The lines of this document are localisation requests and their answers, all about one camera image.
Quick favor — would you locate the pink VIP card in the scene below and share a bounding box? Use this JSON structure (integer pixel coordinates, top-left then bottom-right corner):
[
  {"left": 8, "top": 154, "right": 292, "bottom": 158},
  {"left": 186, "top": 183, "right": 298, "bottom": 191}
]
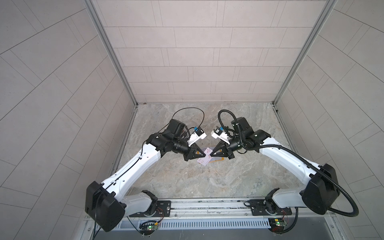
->
[{"left": 197, "top": 148, "right": 213, "bottom": 166}]

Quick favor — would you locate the yellow leather card holder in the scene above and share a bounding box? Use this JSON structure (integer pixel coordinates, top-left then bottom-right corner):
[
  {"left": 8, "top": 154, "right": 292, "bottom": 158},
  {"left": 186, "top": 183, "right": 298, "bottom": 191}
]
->
[{"left": 208, "top": 147, "right": 225, "bottom": 163}]

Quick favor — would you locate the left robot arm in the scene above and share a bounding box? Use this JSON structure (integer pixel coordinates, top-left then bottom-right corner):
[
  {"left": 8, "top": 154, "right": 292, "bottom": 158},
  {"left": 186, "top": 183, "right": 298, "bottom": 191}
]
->
[{"left": 85, "top": 119, "right": 207, "bottom": 232}]

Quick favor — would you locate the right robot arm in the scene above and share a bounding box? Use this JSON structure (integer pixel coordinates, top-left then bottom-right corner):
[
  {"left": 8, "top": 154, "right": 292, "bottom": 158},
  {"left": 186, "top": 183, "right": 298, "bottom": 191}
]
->
[{"left": 210, "top": 117, "right": 340, "bottom": 215}]

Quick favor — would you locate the right green circuit board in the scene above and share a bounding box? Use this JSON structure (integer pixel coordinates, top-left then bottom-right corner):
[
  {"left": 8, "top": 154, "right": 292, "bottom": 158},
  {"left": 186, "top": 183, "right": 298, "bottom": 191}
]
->
[{"left": 268, "top": 219, "right": 287, "bottom": 233}]

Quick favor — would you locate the green circuit board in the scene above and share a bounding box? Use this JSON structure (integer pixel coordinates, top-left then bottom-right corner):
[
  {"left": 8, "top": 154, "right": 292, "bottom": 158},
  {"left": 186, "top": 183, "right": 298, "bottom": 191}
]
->
[
  {"left": 268, "top": 219, "right": 287, "bottom": 233},
  {"left": 139, "top": 221, "right": 160, "bottom": 236}
]

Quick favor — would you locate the left green circuit board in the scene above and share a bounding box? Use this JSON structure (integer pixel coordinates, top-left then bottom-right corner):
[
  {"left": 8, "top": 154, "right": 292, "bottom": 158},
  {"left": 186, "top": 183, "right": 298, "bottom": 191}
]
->
[{"left": 139, "top": 221, "right": 160, "bottom": 236}]

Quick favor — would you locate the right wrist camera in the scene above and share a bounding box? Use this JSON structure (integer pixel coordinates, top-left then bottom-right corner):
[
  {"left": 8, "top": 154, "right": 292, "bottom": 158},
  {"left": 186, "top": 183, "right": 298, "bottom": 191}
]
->
[{"left": 211, "top": 127, "right": 230, "bottom": 144}]

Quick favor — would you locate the left camera black cable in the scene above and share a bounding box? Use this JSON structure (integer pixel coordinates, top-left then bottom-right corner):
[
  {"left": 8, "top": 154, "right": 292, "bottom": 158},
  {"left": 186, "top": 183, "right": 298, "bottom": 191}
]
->
[{"left": 140, "top": 107, "right": 206, "bottom": 151}]

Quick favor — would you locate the aluminium mounting rail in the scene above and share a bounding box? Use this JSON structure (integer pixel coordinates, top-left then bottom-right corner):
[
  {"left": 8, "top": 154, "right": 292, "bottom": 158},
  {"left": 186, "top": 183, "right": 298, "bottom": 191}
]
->
[{"left": 85, "top": 196, "right": 336, "bottom": 222}]

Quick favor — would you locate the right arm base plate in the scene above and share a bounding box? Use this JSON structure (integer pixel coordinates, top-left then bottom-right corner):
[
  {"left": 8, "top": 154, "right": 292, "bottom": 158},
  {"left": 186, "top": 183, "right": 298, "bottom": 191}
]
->
[{"left": 244, "top": 199, "right": 292, "bottom": 216}]

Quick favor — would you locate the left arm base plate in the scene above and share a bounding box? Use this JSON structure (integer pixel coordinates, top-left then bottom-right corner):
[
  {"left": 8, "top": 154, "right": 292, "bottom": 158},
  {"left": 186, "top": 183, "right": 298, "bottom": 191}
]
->
[{"left": 130, "top": 201, "right": 172, "bottom": 218}]

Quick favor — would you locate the right black corrugated cable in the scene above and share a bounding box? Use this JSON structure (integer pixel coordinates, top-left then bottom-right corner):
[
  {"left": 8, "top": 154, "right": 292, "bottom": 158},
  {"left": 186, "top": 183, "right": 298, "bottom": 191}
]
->
[{"left": 217, "top": 109, "right": 360, "bottom": 234}]

